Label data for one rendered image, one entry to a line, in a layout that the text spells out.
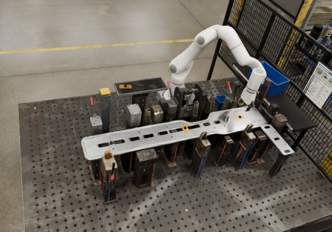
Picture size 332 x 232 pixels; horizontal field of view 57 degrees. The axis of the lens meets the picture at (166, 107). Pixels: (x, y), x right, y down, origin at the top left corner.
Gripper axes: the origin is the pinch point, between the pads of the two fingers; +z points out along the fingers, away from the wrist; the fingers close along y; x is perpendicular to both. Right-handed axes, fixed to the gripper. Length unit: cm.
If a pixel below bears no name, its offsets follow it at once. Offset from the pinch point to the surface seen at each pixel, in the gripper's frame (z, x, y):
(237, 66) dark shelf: 9, 34, -58
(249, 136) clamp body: 7.5, -7.7, 22.2
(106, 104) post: 6, -95, -30
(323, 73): -28, 54, 7
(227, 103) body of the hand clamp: 10.1, -2.8, -14.6
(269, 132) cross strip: 11.7, 14.3, 19.8
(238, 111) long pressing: 11.9, 3.3, -6.3
